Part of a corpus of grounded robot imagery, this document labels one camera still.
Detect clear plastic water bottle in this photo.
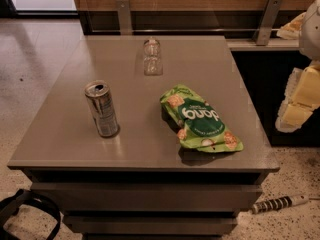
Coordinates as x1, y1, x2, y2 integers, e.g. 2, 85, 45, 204
143, 37, 163, 76

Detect black bag strap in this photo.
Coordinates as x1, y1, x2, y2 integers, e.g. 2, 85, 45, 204
0, 188, 62, 240

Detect left metal bracket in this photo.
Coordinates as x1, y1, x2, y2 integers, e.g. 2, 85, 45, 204
116, 0, 133, 35

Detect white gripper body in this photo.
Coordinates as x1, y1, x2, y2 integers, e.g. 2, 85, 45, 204
299, 0, 320, 60

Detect metal bracket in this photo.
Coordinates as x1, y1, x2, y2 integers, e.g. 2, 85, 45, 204
253, 0, 283, 46
116, 0, 133, 35

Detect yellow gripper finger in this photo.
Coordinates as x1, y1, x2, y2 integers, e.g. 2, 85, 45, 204
275, 65, 320, 133
276, 12, 305, 40

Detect white power strip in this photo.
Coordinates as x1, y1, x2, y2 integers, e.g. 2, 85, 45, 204
251, 194, 309, 214

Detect grey drawer cabinet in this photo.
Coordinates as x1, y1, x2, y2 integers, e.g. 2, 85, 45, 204
9, 36, 279, 240

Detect green snack bag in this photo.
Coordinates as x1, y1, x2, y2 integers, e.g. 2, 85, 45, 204
160, 84, 244, 153

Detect right metal bracket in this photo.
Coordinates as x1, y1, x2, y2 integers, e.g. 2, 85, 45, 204
253, 0, 283, 46

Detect silver drink can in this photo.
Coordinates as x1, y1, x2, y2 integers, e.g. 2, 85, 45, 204
84, 80, 120, 137

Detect wooden wall counter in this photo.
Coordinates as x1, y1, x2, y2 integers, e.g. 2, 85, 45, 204
74, 0, 314, 47

